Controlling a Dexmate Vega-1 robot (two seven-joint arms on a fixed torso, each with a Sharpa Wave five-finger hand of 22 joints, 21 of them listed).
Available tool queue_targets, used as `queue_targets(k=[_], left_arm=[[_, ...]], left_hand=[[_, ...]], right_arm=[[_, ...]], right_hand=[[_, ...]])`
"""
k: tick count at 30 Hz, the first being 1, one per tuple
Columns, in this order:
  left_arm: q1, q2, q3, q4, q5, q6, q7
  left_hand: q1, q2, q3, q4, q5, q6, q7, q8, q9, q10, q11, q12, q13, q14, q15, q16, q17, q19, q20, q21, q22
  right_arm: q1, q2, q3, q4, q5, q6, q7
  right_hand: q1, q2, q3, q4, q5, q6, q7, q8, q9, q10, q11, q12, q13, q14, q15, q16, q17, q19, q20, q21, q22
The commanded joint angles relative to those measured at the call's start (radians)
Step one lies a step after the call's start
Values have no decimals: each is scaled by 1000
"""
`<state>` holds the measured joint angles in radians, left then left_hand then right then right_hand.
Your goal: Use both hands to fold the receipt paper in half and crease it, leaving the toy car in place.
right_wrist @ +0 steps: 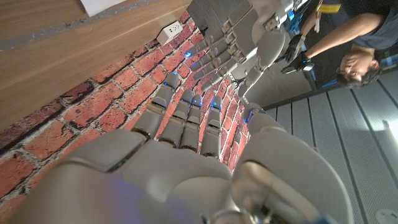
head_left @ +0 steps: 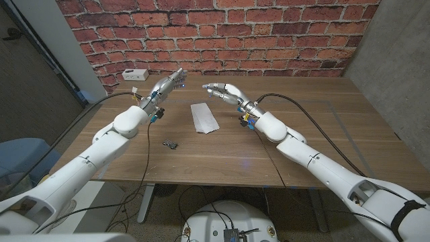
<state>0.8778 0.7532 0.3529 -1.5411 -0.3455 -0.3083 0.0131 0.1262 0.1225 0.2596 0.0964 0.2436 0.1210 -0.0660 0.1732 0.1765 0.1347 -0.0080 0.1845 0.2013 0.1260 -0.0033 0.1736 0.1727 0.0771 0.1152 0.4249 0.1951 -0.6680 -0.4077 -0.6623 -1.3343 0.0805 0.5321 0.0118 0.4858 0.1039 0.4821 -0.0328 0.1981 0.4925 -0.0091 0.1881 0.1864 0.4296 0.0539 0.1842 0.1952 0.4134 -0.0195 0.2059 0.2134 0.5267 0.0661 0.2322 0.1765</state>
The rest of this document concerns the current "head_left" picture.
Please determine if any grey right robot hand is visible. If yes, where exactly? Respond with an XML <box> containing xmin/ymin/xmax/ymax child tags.
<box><xmin>202</xmin><ymin>82</ymin><xmax>252</xmax><ymax>108</ymax></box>

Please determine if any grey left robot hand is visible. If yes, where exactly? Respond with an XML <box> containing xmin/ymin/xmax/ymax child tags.
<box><xmin>146</xmin><ymin>68</ymin><xmax>187</xmax><ymax>106</ymax></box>

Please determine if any white receipt paper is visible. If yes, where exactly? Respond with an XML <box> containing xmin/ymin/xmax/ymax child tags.
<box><xmin>190</xmin><ymin>102</ymin><xmax>220</xmax><ymax>134</ymax></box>

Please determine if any white power strip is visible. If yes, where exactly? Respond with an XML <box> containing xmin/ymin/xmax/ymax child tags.
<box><xmin>121</xmin><ymin>69</ymin><xmax>150</xmax><ymax>81</ymax></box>

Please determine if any red brick printed backdrop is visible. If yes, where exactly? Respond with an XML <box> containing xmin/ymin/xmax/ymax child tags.
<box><xmin>55</xmin><ymin>0</ymin><xmax>382</xmax><ymax>95</ymax></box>

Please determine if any round black table foot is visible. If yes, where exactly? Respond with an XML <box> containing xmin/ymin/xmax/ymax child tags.
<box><xmin>154</xmin><ymin>184</ymin><xmax>179</xmax><ymax>198</ymax></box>

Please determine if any grey metal table leg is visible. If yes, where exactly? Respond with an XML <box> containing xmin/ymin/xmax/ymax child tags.
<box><xmin>136</xmin><ymin>183</ymin><xmax>157</xmax><ymax>225</ymax></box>
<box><xmin>307</xmin><ymin>188</ymin><xmax>329</xmax><ymax>233</ymax></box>

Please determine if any white floor platform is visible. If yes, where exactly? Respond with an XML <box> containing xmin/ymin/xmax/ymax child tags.
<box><xmin>50</xmin><ymin>181</ymin><xmax>125</xmax><ymax>235</ymax></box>

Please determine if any white robot torso base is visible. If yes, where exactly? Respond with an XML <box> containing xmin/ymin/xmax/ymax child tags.
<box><xmin>181</xmin><ymin>200</ymin><xmax>279</xmax><ymax>242</ymax></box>

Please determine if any small grey electronics box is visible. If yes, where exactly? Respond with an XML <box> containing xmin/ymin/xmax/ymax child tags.
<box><xmin>223</xmin><ymin>228</ymin><xmax>240</xmax><ymax>242</ymax></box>

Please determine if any blue chair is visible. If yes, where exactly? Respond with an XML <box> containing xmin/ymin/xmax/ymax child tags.
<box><xmin>0</xmin><ymin>137</ymin><xmax>61</xmax><ymax>199</ymax></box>

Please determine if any white robot chest edge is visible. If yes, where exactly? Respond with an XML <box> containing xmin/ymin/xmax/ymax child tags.
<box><xmin>0</xmin><ymin>233</ymin><xmax>137</xmax><ymax>242</ymax></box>

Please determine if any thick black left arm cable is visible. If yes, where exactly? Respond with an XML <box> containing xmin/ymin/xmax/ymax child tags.
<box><xmin>0</xmin><ymin>92</ymin><xmax>144</xmax><ymax>202</ymax></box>

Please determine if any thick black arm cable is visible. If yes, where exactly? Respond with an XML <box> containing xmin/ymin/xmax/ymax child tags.
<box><xmin>0</xmin><ymin>92</ymin><xmax>144</xmax><ymax>202</ymax></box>
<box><xmin>255</xmin><ymin>93</ymin><xmax>367</xmax><ymax>177</ymax></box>

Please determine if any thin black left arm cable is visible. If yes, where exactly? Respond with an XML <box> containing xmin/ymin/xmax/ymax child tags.
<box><xmin>33</xmin><ymin>121</ymin><xmax>152</xmax><ymax>234</ymax></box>

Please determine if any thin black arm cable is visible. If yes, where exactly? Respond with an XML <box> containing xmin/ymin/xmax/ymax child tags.
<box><xmin>253</xmin><ymin>128</ymin><xmax>288</xmax><ymax>189</ymax></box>
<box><xmin>33</xmin><ymin>121</ymin><xmax>152</xmax><ymax>234</ymax></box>

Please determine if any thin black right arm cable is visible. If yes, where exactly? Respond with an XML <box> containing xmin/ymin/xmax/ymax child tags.
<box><xmin>253</xmin><ymin>128</ymin><xmax>288</xmax><ymax>189</ymax></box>

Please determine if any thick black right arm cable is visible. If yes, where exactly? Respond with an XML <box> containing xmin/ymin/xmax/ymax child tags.
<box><xmin>255</xmin><ymin>93</ymin><xmax>367</xmax><ymax>177</ymax></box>

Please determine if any black door handle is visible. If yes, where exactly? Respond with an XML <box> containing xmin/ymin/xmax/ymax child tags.
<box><xmin>2</xmin><ymin>27</ymin><xmax>23</xmax><ymax>41</ymax></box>

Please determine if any black right arm strap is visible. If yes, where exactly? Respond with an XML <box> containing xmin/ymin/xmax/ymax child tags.
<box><xmin>390</xmin><ymin>200</ymin><xmax>427</xmax><ymax>233</ymax></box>

